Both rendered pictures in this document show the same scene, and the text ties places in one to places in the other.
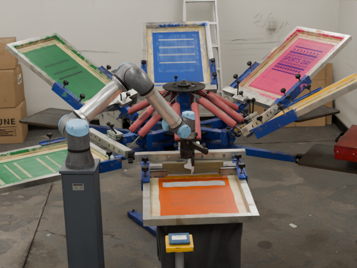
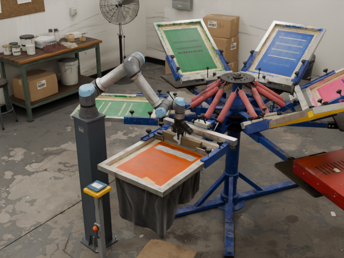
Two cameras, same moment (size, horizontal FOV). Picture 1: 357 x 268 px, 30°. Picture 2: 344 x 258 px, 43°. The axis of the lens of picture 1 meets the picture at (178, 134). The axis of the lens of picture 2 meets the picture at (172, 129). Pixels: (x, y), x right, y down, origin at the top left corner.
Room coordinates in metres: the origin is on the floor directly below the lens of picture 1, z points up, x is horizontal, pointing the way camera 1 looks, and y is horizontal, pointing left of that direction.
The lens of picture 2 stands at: (1.25, -1.93, 2.54)
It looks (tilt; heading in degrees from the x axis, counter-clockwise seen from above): 25 degrees down; 39
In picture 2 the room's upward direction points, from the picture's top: straight up
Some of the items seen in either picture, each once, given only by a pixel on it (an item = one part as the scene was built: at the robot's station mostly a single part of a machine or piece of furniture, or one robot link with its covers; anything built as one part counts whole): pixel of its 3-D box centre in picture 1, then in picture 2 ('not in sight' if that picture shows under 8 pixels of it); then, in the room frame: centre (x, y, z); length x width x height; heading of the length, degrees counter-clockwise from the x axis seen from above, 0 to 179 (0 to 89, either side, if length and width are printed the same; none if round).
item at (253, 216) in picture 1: (195, 190); (164, 157); (3.43, -0.09, 0.97); 0.79 x 0.58 x 0.04; 2
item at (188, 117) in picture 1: (188, 121); (179, 105); (3.64, -0.06, 1.31); 0.09 x 0.08 x 0.11; 113
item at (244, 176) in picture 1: (239, 172); (213, 155); (3.68, -0.36, 0.97); 0.30 x 0.05 x 0.07; 2
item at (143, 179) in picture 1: (145, 175); (155, 135); (3.65, 0.20, 0.97); 0.30 x 0.05 x 0.07; 2
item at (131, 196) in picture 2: (200, 253); (138, 202); (3.13, -0.10, 0.74); 0.45 x 0.03 x 0.43; 92
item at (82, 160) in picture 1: (79, 155); (88, 109); (3.25, 0.52, 1.25); 0.15 x 0.15 x 0.10
